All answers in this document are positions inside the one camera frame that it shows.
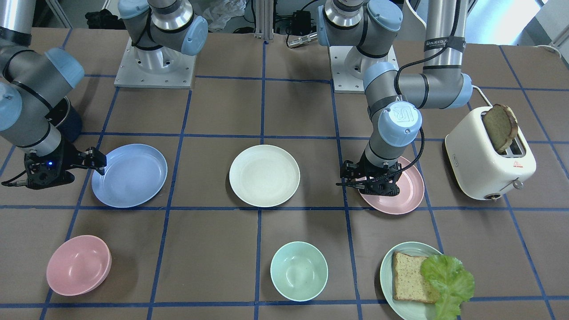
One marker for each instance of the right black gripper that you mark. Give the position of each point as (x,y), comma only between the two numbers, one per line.
(67,156)

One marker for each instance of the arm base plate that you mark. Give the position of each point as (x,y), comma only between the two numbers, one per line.
(348,66)
(161,68)

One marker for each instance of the pink plate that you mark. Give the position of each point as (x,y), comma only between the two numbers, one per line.
(411,195)

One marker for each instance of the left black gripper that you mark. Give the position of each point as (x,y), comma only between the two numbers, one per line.
(372,163)

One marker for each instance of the bread slice in toaster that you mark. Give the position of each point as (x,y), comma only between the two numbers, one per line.
(501,126)

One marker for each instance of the aluminium frame post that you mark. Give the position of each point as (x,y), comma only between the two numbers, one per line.
(264,19)

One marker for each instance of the cream plate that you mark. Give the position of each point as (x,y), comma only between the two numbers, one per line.
(264,176)

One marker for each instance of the green lettuce leaf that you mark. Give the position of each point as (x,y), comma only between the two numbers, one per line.
(452,281)

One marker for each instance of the green plate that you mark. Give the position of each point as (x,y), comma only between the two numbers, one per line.
(407,310)

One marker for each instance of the blue plate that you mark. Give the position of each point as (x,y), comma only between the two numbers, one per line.
(134,174)

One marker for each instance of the pink bowl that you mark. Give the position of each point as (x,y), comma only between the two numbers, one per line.
(79,265)

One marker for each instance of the bread slice on plate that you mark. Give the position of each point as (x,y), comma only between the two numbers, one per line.
(408,282)

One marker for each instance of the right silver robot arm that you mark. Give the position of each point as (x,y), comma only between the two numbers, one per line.
(36,83)

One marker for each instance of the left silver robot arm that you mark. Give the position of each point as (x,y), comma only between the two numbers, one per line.
(395,99)

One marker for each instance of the cream toaster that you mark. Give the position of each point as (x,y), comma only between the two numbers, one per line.
(480,171)

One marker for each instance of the green bowl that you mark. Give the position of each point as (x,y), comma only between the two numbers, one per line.
(299,271)

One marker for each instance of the blue saucepan with lid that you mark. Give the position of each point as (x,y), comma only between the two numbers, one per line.
(66,119)

